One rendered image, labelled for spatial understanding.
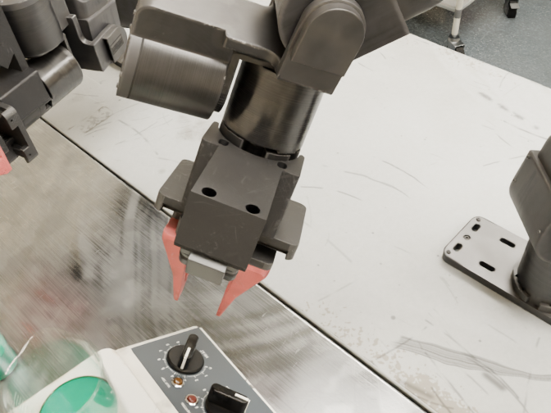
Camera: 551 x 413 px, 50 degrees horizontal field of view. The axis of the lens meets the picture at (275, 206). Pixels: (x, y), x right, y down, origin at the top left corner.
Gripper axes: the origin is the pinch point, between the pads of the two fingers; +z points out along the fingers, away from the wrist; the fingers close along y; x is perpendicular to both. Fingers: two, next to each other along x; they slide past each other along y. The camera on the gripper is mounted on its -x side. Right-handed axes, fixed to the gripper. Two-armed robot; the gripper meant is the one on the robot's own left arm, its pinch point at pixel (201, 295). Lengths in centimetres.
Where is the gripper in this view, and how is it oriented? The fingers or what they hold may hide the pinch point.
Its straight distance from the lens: 47.9
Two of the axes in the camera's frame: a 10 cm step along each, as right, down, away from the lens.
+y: 9.3, 3.6, 0.4
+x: 1.3, -4.3, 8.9
